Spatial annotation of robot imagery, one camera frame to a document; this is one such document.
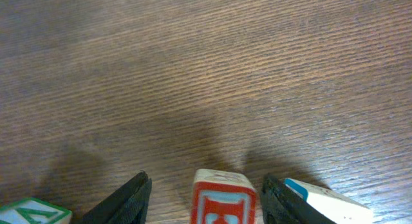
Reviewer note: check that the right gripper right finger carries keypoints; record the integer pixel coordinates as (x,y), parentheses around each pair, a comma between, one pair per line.
(280,205)

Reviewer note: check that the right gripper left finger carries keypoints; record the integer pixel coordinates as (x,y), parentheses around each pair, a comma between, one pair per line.
(127,205)

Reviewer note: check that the beige blue-sided H block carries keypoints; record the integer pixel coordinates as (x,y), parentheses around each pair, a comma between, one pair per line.
(331,204)

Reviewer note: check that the red letter E block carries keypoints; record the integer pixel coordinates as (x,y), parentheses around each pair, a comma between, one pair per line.
(221,197)

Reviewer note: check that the beige gnome picture block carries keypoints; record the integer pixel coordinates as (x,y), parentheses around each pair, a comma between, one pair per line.
(34,211)

